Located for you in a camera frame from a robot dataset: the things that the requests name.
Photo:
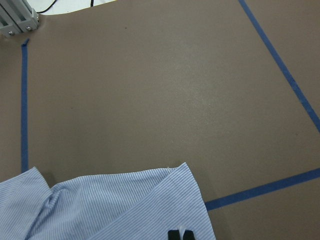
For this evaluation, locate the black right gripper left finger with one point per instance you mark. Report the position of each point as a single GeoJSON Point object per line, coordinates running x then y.
{"type": "Point", "coordinates": [173, 235]}

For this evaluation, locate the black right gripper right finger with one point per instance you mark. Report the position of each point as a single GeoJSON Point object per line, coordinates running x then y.
{"type": "Point", "coordinates": [188, 235]}

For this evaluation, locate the light blue striped shirt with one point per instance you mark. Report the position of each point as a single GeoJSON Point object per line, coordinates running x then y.
{"type": "Point", "coordinates": [141, 205]}

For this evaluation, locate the aluminium frame post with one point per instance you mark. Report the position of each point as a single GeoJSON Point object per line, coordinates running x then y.
{"type": "Point", "coordinates": [16, 17]}

